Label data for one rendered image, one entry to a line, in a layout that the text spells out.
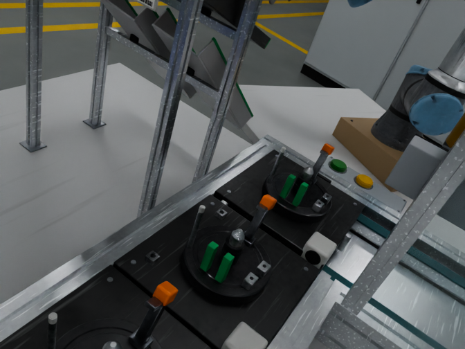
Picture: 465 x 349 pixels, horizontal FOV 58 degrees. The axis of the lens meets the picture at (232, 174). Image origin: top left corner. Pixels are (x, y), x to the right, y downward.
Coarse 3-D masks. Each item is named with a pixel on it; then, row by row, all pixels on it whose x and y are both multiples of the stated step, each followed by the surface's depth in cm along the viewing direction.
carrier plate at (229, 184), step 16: (272, 160) 94; (288, 160) 96; (240, 176) 86; (256, 176) 88; (224, 192) 81; (240, 192) 82; (256, 192) 83; (336, 192) 92; (240, 208) 78; (256, 208) 79; (336, 208) 87; (352, 208) 88; (272, 224) 77; (288, 224) 78; (304, 224) 80; (320, 224) 81; (336, 224) 83; (352, 224) 84; (288, 240) 75; (304, 240) 76; (336, 240) 79
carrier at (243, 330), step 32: (192, 224) 71; (224, 224) 74; (128, 256) 62; (160, 256) 64; (192, 256) 63; (224, 256) 58; (256, 256) 67; (288, 256) 72; (192, 288) 61; (224, 288) 60; (256, 288) 62; (288, 288) 66; (192, 320) 57; (224, 320) 59; (256, 320) 60
